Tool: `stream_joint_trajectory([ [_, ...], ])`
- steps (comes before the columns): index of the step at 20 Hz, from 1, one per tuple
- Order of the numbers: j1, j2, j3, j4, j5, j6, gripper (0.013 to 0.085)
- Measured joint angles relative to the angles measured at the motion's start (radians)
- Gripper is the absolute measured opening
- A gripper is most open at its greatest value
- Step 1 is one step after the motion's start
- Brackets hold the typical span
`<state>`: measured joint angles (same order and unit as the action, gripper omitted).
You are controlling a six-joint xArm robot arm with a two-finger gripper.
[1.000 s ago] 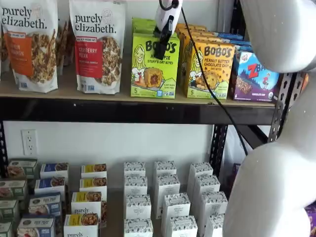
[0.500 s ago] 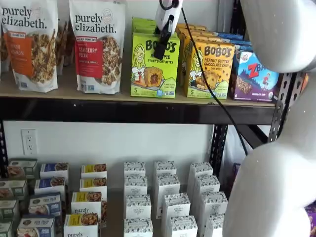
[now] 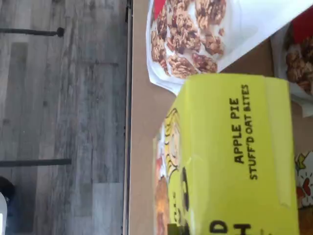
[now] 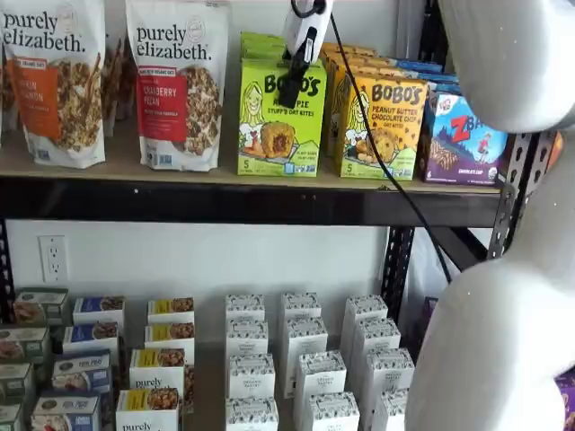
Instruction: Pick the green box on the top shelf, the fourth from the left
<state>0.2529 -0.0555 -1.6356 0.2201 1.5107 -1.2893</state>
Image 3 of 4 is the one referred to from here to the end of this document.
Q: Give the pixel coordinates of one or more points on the black round object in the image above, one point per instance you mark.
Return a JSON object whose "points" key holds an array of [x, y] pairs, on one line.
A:
{"points": [[7, 188]]}

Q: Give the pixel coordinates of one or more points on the red label granola bag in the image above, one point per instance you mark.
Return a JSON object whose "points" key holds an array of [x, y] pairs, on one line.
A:
{"points": [[298, 61], [185, 36]]}

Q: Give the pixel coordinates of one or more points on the green Bobo's apple pie box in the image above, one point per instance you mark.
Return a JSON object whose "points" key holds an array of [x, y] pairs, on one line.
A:
{"points": [[305, 191], [220, 147]]}

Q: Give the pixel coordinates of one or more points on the white plastic housing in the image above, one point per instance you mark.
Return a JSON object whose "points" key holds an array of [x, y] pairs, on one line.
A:
{"points": [[2, 208]]}

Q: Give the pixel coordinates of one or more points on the black rod with round foot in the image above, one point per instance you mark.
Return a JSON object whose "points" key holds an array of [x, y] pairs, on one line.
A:
{"points": [[29, 31]]}

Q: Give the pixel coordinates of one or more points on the wooden shelf board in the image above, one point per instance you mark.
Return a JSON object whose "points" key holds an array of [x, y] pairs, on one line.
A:
{"points": [[141, 122]]}

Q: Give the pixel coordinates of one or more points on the black metal shelving rack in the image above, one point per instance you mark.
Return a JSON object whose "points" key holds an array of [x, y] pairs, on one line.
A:
{"points": [[127, 98]]}

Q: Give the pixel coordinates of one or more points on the black metal rod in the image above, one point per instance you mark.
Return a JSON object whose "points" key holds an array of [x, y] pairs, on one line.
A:
{"points": [[36, 162]]}

